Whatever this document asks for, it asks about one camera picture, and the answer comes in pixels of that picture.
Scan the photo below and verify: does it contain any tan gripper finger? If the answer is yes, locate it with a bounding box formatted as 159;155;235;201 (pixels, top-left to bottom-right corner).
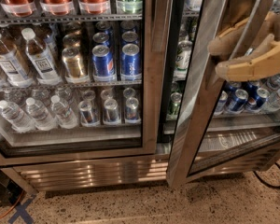
207;11;277;56
216;34;280;81

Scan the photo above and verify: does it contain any glass fridge door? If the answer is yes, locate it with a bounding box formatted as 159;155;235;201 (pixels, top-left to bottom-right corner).
0;0;172;165
166;0;280;189

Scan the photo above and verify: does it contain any stainless steel fridge base grille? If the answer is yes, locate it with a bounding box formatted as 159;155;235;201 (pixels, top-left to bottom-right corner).
1;142;280;194

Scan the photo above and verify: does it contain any blue pepsi can right front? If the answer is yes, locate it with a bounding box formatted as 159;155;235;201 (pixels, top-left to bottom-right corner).
120;44;142;80

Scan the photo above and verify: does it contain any blue pepsi can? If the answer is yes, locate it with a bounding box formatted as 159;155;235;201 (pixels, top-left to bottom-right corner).
92;45;116;82
120;44;142;80

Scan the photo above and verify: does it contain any small can right front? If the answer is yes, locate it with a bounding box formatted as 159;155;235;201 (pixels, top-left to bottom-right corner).
125;97;141;123

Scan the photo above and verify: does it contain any small can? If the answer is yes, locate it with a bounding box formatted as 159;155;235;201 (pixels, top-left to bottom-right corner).
78;101;99;127
125;97;141;123
103;98;121;125

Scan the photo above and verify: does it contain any blue pepsi can left front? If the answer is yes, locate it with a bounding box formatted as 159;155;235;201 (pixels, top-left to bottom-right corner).
92;45;116;82

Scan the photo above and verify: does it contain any small can middle front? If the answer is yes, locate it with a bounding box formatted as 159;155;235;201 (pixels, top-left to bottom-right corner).
103;98;121;125

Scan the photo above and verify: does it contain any small can left front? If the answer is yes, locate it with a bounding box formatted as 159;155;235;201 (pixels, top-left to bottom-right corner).
78;101;99;127

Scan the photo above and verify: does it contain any gold soda can front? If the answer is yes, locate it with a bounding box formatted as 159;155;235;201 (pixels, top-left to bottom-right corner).
62;47;90;84

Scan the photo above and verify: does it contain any water bottle right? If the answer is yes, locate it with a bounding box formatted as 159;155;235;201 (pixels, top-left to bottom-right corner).
51;95;78;129

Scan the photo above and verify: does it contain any water bottle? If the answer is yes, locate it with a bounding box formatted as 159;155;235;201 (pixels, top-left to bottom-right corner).
26;97;57;131
0;100;35;133
51;95;78;129

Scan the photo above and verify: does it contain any tea bottle white cap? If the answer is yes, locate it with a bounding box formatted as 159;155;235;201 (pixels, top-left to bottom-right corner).
21;28;60;80

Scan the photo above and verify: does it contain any water bottle middle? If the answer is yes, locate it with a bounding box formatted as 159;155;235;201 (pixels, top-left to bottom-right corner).
26;97;57;131

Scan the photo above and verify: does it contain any tea bottle far left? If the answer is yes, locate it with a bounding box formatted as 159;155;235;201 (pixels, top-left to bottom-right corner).
0;33;34;88

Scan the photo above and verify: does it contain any water bottle left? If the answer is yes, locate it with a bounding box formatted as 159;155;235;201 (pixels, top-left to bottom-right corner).
0;100;35;133

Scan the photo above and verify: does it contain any blue tape cross mark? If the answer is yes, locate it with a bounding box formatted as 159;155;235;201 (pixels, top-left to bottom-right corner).
7;195;35;224

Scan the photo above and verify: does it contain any black cable on floor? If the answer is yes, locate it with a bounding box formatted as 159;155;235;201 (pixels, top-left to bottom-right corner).
253;161;280;190

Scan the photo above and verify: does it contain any orange cable on floor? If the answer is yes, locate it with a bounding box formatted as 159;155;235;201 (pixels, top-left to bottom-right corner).
0;189;26;222

